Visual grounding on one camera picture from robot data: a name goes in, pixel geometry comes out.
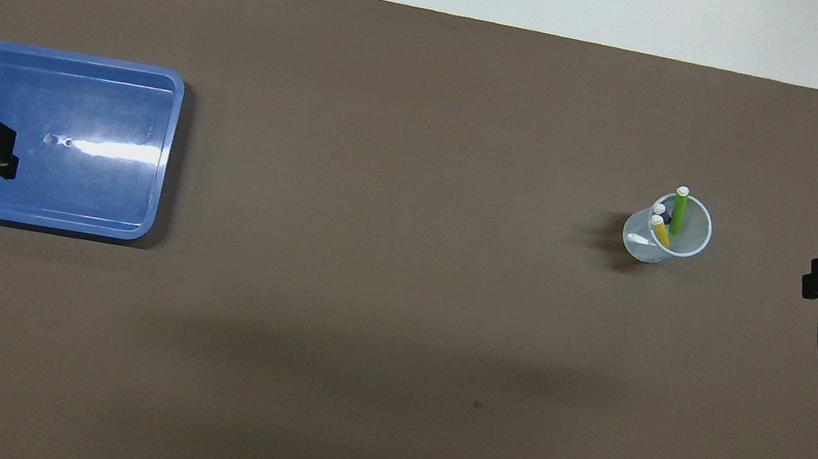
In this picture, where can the yellow marker pen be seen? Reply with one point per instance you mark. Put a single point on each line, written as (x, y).
(661, 230)

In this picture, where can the purple marker pen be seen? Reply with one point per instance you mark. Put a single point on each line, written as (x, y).
(662, 213)

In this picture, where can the green marker pen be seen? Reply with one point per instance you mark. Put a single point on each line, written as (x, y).
(679, 211)

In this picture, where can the brown table mat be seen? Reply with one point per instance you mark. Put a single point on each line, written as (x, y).
(389, 344)

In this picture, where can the translucent plastic cup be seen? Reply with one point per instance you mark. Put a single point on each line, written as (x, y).
(638, 240)

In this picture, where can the blue plastic tray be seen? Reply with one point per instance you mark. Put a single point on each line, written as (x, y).
(86, 198)

